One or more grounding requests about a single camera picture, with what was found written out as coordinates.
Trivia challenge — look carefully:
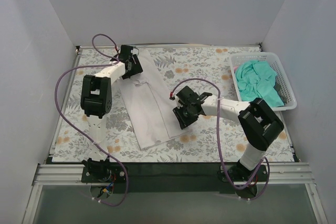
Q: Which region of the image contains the white t shirt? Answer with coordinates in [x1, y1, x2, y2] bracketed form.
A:
[119, 50, 188, 150]

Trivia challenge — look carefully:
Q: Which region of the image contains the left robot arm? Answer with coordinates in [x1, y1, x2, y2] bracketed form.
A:
[80, 45, 143, 161]

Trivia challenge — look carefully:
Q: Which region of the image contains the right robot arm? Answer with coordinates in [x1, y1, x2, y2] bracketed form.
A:
[170, 86, 284, 181]

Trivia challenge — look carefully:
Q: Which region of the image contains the floral patterned table mat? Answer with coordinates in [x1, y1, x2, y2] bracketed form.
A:
[51, 46, 295, 163]

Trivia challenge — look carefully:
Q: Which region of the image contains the white plastic laundry basket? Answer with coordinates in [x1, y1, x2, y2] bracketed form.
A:
[228, 51, 297, 111]

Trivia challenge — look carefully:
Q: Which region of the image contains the teal t shirt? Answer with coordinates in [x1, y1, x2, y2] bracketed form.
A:
[235, 60, 284, 108]

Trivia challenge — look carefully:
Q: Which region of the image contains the grey garment in basket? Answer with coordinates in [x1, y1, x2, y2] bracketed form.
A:
[274, 82, 287, 104]

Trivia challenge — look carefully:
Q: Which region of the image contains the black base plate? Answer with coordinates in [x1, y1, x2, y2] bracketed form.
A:
[81, 161, 268, 195]

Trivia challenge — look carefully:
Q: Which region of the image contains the aluminium frame rail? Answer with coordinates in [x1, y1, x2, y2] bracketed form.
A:
[33, 162, 315, 185]

